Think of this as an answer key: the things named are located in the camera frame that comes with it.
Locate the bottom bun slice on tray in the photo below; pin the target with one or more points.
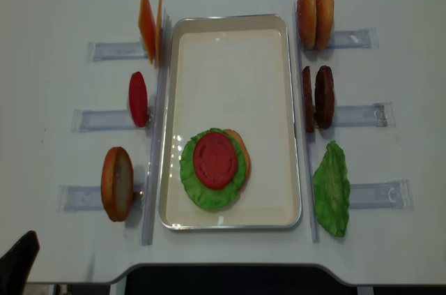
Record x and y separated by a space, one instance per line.
243 148

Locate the clear right bun holder track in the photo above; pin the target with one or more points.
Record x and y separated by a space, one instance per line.
349 39

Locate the clear left bun holder track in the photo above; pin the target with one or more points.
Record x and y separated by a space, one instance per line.
79 198

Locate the clear right long rail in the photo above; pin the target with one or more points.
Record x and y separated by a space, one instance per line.
307 156

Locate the clear cheese holder track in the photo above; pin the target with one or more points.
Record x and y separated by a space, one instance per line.
115 51

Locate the red tomato slice in holder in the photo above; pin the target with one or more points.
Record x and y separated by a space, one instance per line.
138 99

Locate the clear patty holder track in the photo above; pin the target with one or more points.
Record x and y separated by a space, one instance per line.
375 115

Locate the clear left long rail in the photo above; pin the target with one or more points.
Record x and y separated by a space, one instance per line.
157 137

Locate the white rectangular metal tray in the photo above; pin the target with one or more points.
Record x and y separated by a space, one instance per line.
232 73

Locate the clear bun holder track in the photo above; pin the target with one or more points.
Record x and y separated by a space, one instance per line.
79 198
349 39

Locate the bun top inner right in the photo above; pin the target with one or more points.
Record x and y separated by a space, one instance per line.
306 20

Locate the clear long rail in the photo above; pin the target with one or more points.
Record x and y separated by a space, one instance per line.
157 137
307 156

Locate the red tomato slice on tray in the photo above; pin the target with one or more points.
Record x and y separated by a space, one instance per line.
215 161

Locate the bun slice in left holder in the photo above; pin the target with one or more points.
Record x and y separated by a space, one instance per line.
117 184

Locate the bun top outer right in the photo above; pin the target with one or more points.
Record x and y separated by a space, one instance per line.
324 22

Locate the green lettuce leaf on tray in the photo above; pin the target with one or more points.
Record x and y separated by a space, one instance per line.
202 196

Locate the black chair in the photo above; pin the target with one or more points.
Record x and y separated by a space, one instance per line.
16 264

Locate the brown meat patty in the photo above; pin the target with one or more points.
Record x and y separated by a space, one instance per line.
307 97
324 97

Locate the clear tomato holder track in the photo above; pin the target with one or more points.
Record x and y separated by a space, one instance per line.
91 120

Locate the clear lettuce holder track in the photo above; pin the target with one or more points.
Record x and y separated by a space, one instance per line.
389 195

